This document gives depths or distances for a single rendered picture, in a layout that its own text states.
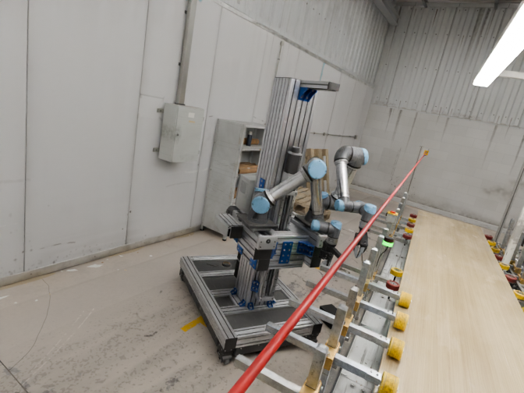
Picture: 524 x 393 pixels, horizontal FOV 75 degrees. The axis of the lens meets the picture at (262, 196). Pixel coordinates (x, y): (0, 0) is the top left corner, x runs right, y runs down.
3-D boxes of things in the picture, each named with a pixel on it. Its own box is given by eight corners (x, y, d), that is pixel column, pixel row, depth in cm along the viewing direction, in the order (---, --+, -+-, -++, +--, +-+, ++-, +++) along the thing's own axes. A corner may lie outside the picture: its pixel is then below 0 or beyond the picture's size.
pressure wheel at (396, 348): (392, 335, 144) (391, 336, 151) (386, 355, 142) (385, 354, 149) (407, 341, 142) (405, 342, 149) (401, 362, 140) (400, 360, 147)
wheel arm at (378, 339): (287, 305, 164) (288, 298, 163) (290, 302, 167) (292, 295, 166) (395, 353, 144) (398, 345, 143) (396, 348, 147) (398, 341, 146)
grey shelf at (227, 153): (200, 230, 480) (217, 118, 442) (238, 219, 556) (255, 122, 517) (224, 241, 459) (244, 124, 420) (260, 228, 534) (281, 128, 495)
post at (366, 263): (340, 341, 186) (363, 260, 174) (341, 338, 189) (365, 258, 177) (346, 344, 184) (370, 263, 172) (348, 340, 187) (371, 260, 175)
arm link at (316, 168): (259, 212, 235) (327, 168, 225) (257, 218, 220) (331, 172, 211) (249, 197, 233) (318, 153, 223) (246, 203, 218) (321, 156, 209)
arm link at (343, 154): (336, 139, 234) (341, 207, 217) (351, 142, 237) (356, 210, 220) (328, 147, 245) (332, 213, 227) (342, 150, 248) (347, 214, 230)
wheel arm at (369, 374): (264, 331, 142) (266, 323, 141) (267, 327, 145) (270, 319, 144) (388, 391, 122) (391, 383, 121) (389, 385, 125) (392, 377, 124)
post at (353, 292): (325, 376, 165) (350, 287, 153) (327, 371, 168) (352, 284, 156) (332, 379, 163) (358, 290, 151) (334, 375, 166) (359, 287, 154)
